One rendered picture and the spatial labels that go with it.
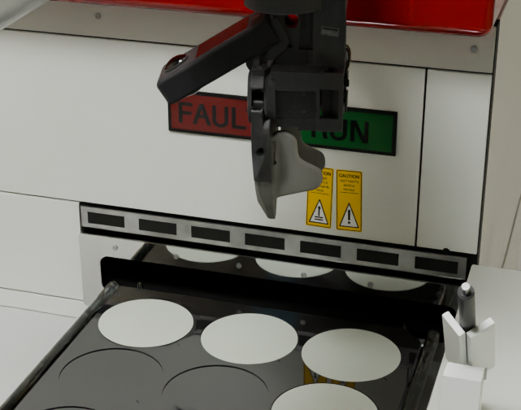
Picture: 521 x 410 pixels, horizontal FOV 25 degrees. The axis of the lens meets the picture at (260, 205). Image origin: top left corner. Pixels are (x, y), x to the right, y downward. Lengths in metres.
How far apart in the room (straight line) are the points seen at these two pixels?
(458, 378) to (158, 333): 0.43
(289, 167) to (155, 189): 0.31
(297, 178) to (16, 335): 0.50
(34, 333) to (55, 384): 0.25
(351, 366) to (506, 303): 0.16
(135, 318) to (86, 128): 0.22
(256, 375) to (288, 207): 0.20
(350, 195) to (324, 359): 0.18
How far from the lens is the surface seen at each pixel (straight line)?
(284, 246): 1.29
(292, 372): 1.18
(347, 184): 1.24
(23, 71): 1.34
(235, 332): 1.24
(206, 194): 1.30
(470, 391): 0.91
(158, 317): 1.27
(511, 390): 1.06
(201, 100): 1.25
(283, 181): 1.04
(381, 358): 1.21
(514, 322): 1.16
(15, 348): 1.40
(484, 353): 0.93
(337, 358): 1.20
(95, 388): 1.17
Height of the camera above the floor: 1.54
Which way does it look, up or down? 25 degrees down
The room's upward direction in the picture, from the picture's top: straight up
